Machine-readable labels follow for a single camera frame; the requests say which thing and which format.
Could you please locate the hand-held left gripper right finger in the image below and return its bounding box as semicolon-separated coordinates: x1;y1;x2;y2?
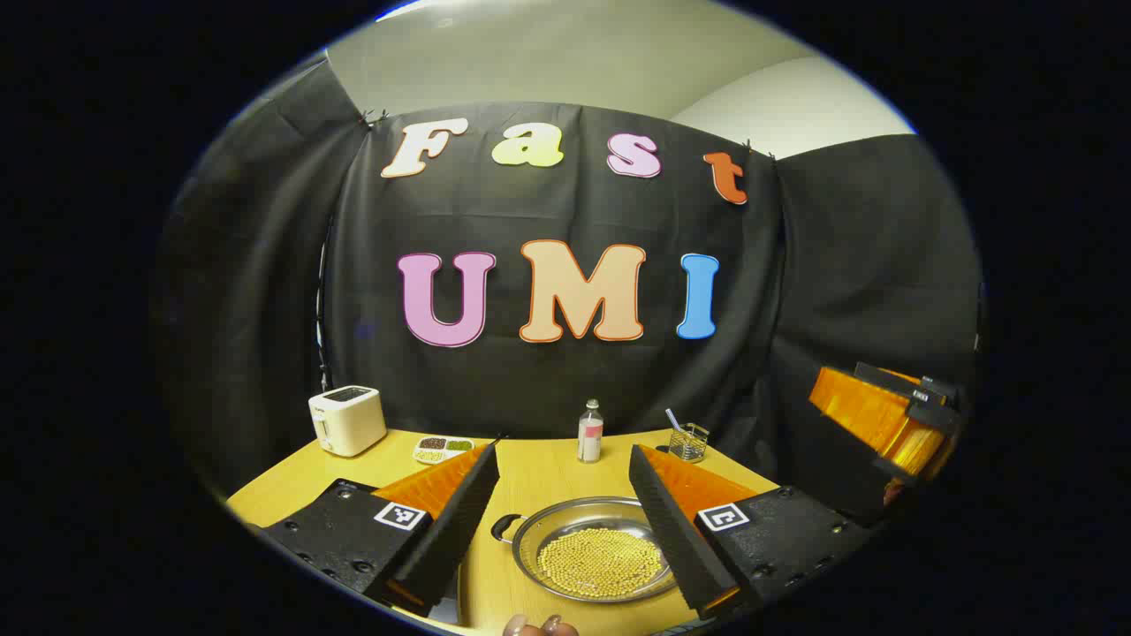
628;443;877;621

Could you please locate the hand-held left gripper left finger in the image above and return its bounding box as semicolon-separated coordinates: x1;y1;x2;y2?
263;437;502;619

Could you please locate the steel pot with black handles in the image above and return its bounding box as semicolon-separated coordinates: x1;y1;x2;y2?
491;496;686;605

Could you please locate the white divided dish with beans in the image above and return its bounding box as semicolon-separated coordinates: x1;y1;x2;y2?
413;435;475;466

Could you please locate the pile of yellow soybeans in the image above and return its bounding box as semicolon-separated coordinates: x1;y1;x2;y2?
536;527;664;600

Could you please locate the clear bottle with pink label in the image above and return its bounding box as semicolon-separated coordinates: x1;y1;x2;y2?
577;398;605;464

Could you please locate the white toaster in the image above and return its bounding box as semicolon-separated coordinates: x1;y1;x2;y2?
307;385;388;458

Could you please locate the wire mesh holder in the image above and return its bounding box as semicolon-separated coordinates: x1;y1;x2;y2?
668;423;710;464

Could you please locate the thin hanging cable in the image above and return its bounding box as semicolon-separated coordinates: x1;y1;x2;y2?
315;231;334;391

